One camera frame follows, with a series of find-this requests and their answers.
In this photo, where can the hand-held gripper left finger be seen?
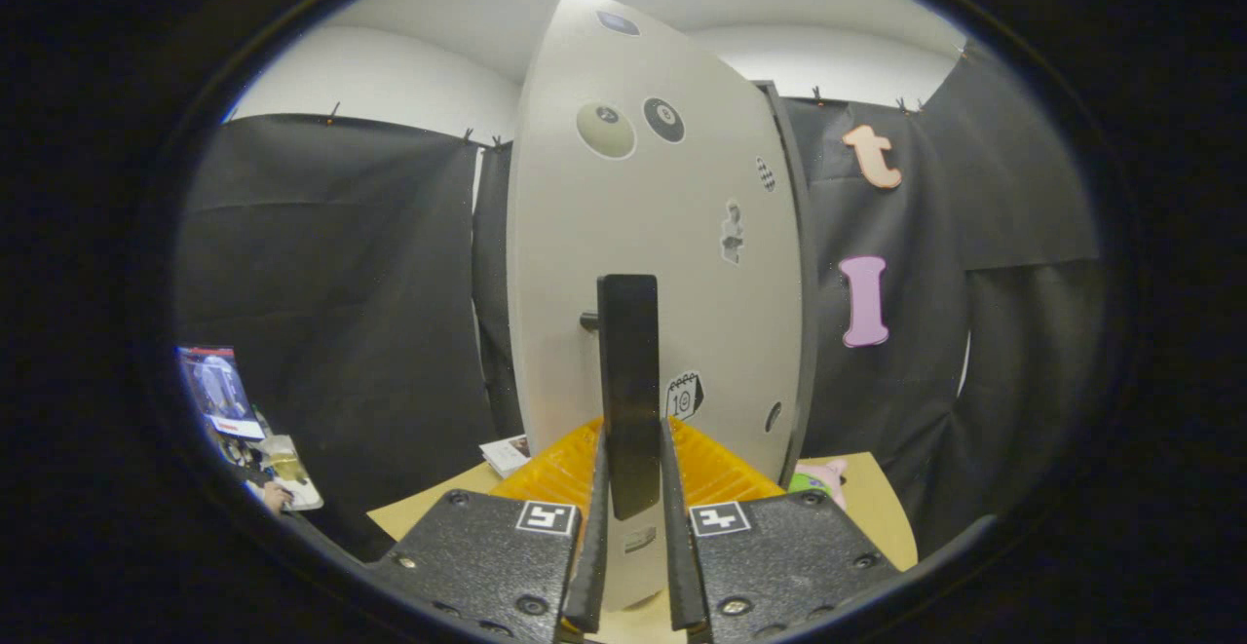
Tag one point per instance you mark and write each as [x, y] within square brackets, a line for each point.
[589, 566]

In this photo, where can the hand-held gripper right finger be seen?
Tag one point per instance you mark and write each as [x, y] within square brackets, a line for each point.
[680, 566]

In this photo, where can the light grey shoe cabinet door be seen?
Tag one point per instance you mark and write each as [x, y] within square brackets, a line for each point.
[585, 235]

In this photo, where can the white book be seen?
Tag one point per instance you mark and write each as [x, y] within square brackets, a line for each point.
[507, 454]

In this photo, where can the green and pink plush toy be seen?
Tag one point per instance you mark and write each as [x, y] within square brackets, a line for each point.
[826, 473]

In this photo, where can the printed magazine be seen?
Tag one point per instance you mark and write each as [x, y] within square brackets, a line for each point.
[292, 469]

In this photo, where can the black backdrop cloth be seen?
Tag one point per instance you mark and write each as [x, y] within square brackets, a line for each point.
[341, 284]

